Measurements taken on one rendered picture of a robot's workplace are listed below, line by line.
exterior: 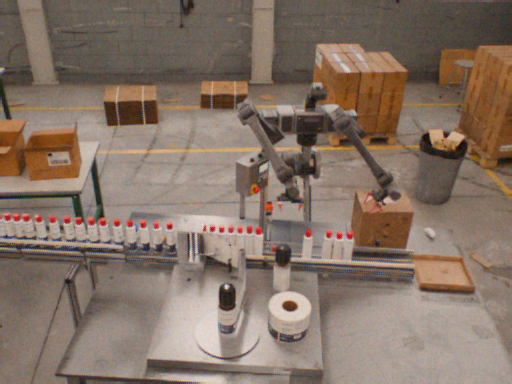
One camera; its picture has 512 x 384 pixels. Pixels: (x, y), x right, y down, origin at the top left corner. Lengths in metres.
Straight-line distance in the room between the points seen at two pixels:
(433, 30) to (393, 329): 6.51
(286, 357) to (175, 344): 0.52
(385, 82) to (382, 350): 4.06
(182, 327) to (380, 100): 4.31
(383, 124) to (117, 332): 4.50
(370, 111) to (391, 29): 2.45
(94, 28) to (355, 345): 6.49
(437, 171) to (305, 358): 3.15
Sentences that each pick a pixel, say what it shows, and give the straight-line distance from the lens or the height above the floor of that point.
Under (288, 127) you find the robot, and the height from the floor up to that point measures 1.43.
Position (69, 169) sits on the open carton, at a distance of 4.15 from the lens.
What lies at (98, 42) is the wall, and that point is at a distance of 8.27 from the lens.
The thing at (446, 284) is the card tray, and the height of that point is 0.87.
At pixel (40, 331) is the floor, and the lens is 4.09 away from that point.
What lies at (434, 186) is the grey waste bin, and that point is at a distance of 5.39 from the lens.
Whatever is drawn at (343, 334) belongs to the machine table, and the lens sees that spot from 2.74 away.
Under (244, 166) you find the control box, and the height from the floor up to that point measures 1.47.
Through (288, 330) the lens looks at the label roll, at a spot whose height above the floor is 0.97.
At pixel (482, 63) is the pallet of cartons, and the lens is 6.56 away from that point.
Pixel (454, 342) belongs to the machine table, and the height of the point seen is 0.83.
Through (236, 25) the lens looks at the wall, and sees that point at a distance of 8.07.
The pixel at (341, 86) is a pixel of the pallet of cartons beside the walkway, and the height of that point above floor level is 0.73.
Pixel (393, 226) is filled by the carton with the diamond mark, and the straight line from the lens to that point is 3.20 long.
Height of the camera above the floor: 2.78
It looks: 32 degrees down
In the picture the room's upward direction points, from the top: 2 degrees clockwise
